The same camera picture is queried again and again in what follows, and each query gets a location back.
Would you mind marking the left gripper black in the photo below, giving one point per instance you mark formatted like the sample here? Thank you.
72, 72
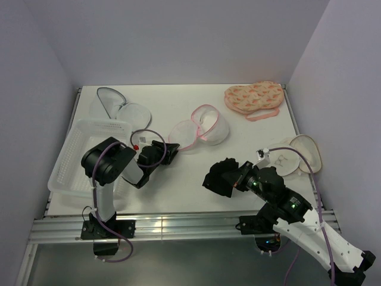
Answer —
170, 154

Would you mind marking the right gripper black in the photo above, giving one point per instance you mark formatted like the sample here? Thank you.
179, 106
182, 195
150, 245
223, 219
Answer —
243, 171

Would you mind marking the pink trimmed mesh laundry bag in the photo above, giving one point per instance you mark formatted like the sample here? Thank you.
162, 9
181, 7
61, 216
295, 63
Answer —
188, 132

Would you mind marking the white bra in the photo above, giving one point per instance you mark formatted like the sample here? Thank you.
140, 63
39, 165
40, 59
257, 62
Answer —
208, 119

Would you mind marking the black garment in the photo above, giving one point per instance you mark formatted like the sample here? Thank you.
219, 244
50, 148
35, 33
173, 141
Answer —
214, 180

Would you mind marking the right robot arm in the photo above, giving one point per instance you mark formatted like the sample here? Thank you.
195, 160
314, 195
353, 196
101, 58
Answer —
288, 213

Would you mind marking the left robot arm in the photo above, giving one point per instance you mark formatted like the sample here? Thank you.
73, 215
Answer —
112, 159

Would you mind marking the beige trimmed mesh laundry bag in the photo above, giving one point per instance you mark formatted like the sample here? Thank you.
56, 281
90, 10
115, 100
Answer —
298, 154

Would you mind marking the grey trimmed mesh laundry bag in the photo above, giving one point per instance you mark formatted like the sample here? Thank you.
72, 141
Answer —
112, 104

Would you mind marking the peach floral bra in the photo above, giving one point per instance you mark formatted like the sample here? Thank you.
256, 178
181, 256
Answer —
257, 101

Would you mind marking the white plastic basket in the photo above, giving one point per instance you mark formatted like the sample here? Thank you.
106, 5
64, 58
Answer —
68, 177

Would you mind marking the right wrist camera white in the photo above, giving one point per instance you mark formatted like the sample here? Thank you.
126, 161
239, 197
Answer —
263, 158

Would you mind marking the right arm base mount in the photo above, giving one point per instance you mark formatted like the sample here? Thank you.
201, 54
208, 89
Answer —
266, 238

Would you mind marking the aluminium frame rail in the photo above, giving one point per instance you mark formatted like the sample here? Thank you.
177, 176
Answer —
185, 226

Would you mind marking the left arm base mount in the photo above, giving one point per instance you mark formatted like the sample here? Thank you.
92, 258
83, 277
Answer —
106, 244

